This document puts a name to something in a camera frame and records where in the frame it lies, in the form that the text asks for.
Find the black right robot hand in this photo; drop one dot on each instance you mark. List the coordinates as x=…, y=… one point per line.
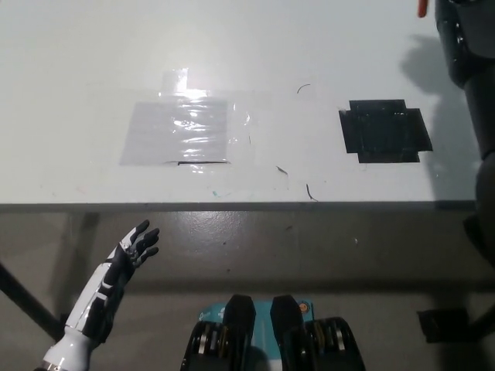
x=450, y=38

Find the black diagonal table leg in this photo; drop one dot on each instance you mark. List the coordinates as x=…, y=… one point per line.
x=23, y=293

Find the black rounded object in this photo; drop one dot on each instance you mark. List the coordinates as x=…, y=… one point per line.
x=481, y=243

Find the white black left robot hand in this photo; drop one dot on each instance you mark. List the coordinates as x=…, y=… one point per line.
x=114, y=270

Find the robot torso black teal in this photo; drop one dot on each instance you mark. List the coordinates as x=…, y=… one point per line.
x=239, y=332

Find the orange microfiber duster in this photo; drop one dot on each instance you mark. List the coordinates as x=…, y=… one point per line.
x=422, y=7

